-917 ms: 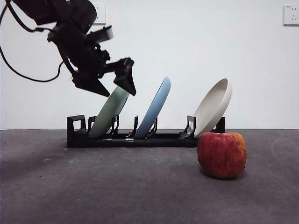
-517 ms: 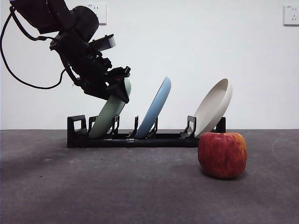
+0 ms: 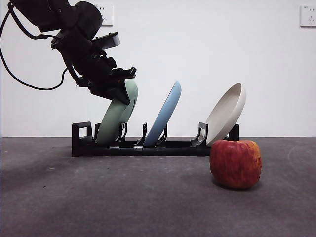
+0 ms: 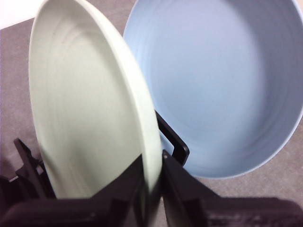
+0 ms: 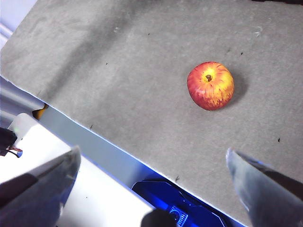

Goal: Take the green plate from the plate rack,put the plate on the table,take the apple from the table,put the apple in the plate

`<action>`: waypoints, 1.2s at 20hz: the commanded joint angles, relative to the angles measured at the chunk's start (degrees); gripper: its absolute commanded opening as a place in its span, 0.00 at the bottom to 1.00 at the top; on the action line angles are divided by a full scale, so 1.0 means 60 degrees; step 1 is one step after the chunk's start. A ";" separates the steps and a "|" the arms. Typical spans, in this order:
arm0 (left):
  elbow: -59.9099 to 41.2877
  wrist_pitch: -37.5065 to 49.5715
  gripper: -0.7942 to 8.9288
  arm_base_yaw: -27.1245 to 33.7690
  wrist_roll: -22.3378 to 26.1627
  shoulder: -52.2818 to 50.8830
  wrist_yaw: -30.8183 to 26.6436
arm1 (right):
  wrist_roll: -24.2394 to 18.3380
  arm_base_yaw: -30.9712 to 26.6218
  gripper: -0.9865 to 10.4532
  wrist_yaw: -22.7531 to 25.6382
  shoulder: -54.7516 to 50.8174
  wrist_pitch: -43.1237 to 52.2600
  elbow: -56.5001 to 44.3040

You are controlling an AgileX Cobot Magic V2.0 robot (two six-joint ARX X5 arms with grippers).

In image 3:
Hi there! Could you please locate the green plate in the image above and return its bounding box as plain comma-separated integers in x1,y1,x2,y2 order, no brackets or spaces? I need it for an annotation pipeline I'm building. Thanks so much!
95,79,139,146

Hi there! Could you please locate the red apple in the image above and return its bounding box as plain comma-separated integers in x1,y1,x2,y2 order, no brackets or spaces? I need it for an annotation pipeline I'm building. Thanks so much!
209,139,263,190

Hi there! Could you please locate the blue plate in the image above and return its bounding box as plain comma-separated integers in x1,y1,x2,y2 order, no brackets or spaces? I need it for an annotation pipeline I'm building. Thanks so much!
143,80,183,147

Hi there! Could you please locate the black plate rack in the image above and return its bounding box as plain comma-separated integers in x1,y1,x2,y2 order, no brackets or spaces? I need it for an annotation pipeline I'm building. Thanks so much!
72,121,239,157

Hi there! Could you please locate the cream white plate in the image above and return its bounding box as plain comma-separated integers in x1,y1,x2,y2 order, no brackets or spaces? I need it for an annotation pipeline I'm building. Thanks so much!
205,82,247,147

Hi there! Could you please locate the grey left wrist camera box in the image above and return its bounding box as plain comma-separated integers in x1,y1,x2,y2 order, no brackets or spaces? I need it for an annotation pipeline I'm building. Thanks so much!
93,31,121,50

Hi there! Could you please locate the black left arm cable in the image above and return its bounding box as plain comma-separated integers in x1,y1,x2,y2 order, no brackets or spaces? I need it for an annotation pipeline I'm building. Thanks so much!
0,2,69,91

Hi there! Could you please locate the white wall socket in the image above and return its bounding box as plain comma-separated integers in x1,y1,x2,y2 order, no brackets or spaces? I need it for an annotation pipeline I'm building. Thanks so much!
300,5,316,28
100,4,114,27

